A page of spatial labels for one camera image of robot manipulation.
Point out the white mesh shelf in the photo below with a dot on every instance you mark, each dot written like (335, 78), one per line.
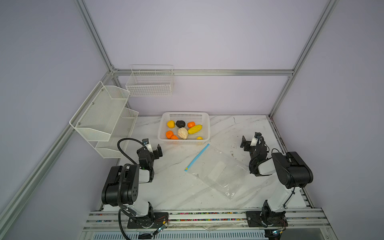
(123, 129)
(97, 117)

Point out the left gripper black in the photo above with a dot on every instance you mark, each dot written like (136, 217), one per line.
(150, 153)

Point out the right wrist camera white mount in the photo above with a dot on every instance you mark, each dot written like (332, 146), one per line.
(254, 142)

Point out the small orange tangerine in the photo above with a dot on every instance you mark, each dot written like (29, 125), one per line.
(191, 124)

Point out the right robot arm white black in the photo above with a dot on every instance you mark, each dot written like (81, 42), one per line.
(292, 172)

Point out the clear zip top bag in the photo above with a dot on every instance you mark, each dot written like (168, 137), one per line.
(220, 172)

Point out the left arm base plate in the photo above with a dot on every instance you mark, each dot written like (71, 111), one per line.
(151, 221)

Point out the white plastic perforated basket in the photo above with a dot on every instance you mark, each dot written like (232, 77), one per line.
(198, 117)

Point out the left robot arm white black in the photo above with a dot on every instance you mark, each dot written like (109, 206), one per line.
(121, 188)

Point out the lower white mesh shelf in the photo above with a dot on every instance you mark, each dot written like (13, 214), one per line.
(123, 129)

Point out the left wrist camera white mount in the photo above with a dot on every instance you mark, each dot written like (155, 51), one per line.
(149, 147)

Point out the orange fruit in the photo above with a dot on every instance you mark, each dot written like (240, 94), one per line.
(169, 134)

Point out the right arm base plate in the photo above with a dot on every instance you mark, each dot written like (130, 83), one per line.
(266, 220)

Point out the yellow lemon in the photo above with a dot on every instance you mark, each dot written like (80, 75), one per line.
(171, 124)

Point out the white wire wall basket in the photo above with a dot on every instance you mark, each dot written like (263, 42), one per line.
(151, 81)

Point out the upper white mesh shelf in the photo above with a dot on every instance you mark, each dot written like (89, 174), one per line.
(97, 117)

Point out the cream white garlic bulb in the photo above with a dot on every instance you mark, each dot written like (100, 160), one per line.
(182, 133)

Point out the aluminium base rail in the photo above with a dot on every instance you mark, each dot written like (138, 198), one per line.
(299, 224)

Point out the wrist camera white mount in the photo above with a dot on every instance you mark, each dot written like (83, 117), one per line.
(254, 142)
(149, 147)

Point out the black round food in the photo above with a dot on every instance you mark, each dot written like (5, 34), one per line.
(180, 124)

